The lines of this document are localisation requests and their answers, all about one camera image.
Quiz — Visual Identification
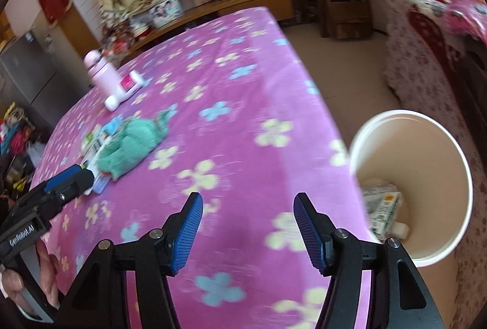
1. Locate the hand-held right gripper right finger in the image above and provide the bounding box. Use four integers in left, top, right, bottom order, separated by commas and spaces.
293, 193, 446, 329

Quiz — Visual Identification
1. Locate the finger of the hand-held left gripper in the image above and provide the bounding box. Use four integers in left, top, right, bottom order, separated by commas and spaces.
51, 169, 96, 205
43, 164, 87, 194

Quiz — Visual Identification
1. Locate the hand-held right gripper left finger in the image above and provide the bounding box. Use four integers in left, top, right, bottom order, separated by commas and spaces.
57, 192, 204, 329

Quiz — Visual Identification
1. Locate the white blue packet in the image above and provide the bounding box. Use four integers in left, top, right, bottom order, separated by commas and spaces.
82, 161, 115, 196

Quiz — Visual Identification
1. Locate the white green carton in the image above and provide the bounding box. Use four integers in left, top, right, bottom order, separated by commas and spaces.
361, 180, 405, 238

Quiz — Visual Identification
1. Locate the small white plastic container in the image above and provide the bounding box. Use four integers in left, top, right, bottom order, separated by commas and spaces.
392, 221, 412, 238

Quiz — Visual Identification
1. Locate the white paper bucket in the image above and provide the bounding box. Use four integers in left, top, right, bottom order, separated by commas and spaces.
348, 109, 473, 268

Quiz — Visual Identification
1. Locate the person's left hand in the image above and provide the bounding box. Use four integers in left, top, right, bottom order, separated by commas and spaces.
0, 241, 61, 314

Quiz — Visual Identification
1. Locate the white plastic bag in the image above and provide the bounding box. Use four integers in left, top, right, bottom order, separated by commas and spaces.
26, 140, 46, 170

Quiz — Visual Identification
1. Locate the white black printed box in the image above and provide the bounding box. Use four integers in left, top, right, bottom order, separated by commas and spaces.
82, 127, 111, 162

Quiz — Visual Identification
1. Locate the pile of colourful bags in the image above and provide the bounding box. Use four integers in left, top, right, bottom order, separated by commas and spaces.
0, 104, 42, 177

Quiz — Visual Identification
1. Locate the teal knitted cloth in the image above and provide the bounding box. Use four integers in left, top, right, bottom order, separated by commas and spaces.
94, 109, 177, 182

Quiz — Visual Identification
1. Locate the blue snack packet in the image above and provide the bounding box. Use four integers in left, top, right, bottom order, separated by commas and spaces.
102, 119, 126, 137

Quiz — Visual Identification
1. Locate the pink water bottle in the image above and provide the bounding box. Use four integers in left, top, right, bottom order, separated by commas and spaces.
83, 50, 122, 97

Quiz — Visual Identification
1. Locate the white pill bottle pink label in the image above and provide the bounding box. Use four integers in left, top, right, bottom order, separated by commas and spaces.
104, 72, 144, 112

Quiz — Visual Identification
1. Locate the grey refrigerator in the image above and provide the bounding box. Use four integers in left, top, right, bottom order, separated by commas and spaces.
0, 28, 92, 116

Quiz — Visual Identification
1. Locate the pink floral tablecloth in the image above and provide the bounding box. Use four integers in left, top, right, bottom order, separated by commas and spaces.
28, 7, 377, 329

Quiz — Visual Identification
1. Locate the floral covered sofa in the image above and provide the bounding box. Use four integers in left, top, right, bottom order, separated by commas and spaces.
384, 0, 487, 329

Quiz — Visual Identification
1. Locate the pink cloth bundle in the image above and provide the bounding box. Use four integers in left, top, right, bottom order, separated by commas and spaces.
445, 0, 487, 44

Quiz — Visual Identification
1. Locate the large photo frame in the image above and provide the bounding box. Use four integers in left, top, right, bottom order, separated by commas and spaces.
149, 0, 183, 29

